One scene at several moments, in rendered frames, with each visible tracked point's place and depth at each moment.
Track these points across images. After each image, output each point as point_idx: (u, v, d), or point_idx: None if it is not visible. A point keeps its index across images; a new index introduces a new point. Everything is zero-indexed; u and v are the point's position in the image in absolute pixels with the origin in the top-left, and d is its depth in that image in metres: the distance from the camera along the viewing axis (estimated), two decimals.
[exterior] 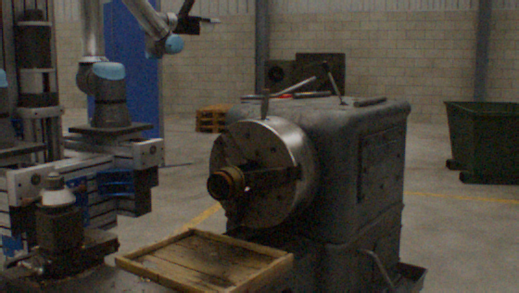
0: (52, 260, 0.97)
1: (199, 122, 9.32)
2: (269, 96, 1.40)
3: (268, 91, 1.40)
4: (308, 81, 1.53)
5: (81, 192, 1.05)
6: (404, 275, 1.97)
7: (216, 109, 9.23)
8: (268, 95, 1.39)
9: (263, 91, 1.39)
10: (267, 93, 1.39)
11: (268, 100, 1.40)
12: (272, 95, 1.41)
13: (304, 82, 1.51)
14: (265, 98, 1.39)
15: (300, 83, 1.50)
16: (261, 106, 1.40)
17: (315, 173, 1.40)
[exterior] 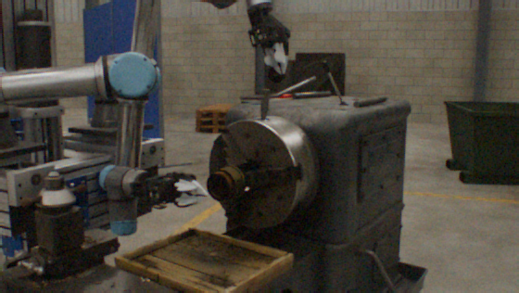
0: (52, 260, 0.97)
1: (199, 122, 9.32)
2: (269, 96, 1.40)
3: (268, 91, 1.40)
4: (308, 81, 1.53)
5: (81, 192, 1.05)
6: (404, 275, 1.97)
7: (216, 109, 9.23)
8: (268, 95, 1.39)
9: (263, 91, 1.39)
10: (267, 93, 1.39)
11: (268, 100, 1.40)
12: (272, 95, 1.41)
13: (304, 82, 1.51)
14: (265, 98, 1.39)
15: (300, 83, 1.50)
16: (261, 106, 1.40)
17: (315, 173, 1.40)
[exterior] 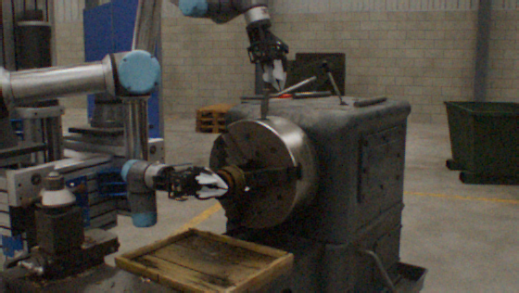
0: (52, 260, 0.97)
1: (199, 122, 9.32)
2: (269, 96, 1.40)
3: (268, 91, 1.40)
4: (308, 81, 1.53)
5: (81, 192, 1.05)
6: (404, 275, 1.97)
7: (216, 109, 9.23)
8: (268, 95, 1.39)
9: (263, 91, 1.39)
10: (267, 93, 1.39)
11: (268, 100, 1.40)
12: (272, 95, 1.41)
13: (304, 82, 1.51)
14: (265, 98, 1.39)
15: (300, 83, 1.50)
16: (261, 106, 1.40)
17: (315, 173, 1.40)
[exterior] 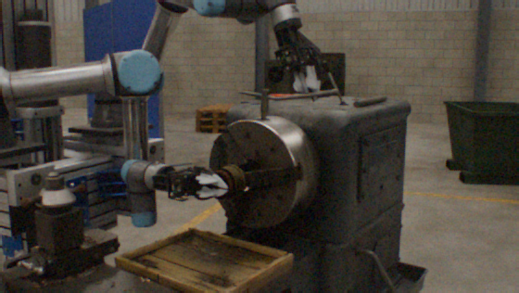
0: (52, 260, 0.97)
1: (199, 122, 9.32)
2: (266, 97, 1.39)
3: (268, 92, 1.39)
4: (322, 92, 1.26)
5: (81, 192, 1.05)
6: (404, 275, 1.97)
7: (216, 109, 9.23)
8: (262, 95, 1.39)
9: (262, 90, 1.40)
10: (261, 92, 1.39)
11: (265, 101, 1.39)
12: (271, 97, 1.38)
13: (315, 93, 1.28)
14: (260, 97, 1.40)
15: (310, 93, 1.29)
16: (261, 105, 1.41)
17: (315, 173, 1.40)
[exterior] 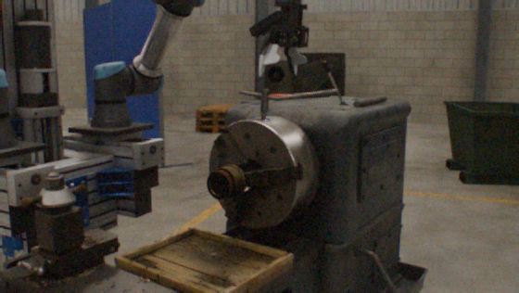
0: (52, 260, 0.97)
1: (199, 122, 9.32)
2: (266, 97, 1.39)
3: (268, 92, 1.39)
4: (322, 92, 1.26)
5: (81, 192, 1.05)
6: (404, 275, 1.97)
7: (216, 109, 9.23)
8: (262, 95, 1.39)
9: (262, 90, 1.40)
10: (261, 92, 1.39)
11: (265, 101, 1.39)
12: (271, 97, 1.38)
13: (315, 93, 1.28)
14: (260, 97, 1.40)
15: (310, 93, 1.29)
16: (261, 105, 1.41)
17: (315, 173, 1.40)
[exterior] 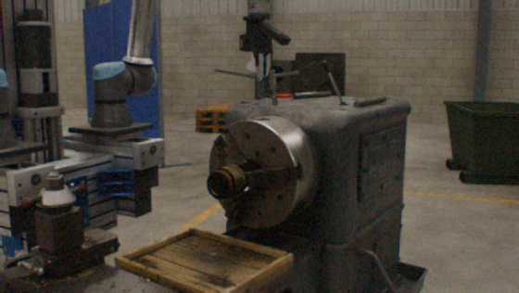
0: (52, 260, 0.97)
1: (199, 122, 9.32)
2: None
3: (269, 72, 1.61)
4: (226, 70, 1.72)
5: (81, 192, 1.05)
6: (404, 275, 1.97)
7: (216, 109, 9.23)
8: (273, 74, 1.61)
9: (274, 70, 1.60)
10: (274, 72, 1.61)
11: (271, 80, 1.61)
12: (266, 76, 1.62)
13: (231, 71, 1.71)
14: (275, 77, 1.60)
15: (234, 71, 1.70)
16: (275, 83, 1.60)
17: (315, 173, 1.40)
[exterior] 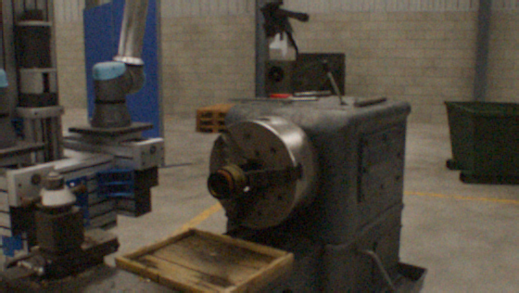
0: (52, 260, 0.97)
1: (199, 122, 9.32)
2: None
3: None
4: (239, 100, 1.79)
5: (81, 192, 1.05)
6: (404, 275, 1.97)
7: (216, 109, 9.23)
8: (290, 102, 1.72)
9: None
10: (291, 102, 1.72)
11: None
12: (282, 101, 1.72)
13: (244, 100, 1.78)
14: (291, 102, 1.71)
15: (247, 100, 1.78)
16: (291, 99, 1.68)
17: (315, 173, 1.40)
